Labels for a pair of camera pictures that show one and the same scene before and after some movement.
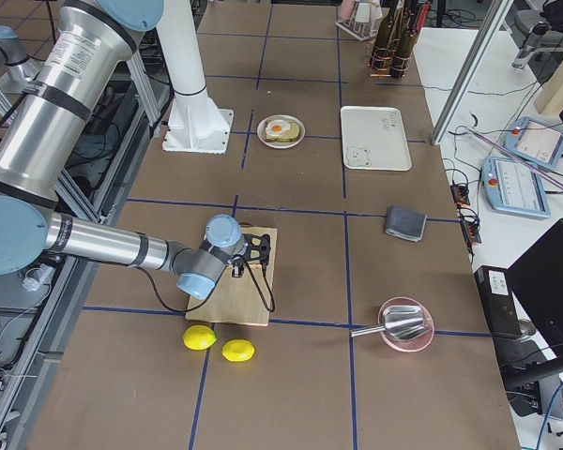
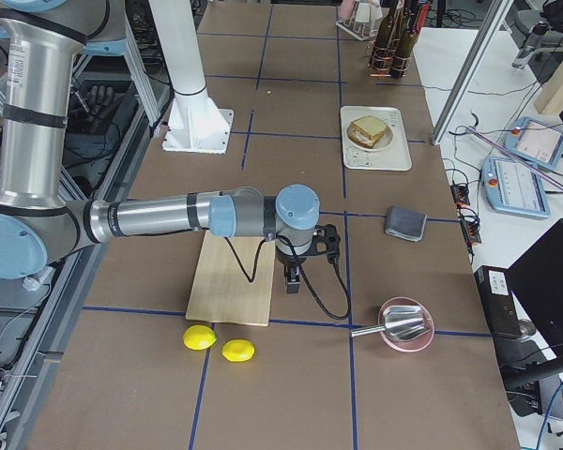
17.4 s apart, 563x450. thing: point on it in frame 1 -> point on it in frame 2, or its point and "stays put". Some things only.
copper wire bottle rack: [385, 62] stays put
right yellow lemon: [237, 350] stays put
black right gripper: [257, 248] -> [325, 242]
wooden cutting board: [239, 300] stays put
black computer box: [496, 294] stays put
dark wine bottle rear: [382, 46] stays put
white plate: [281, 131] -> [379, 144]
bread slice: [282, 130] -> [358, 137]
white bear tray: [374, 138] stays put
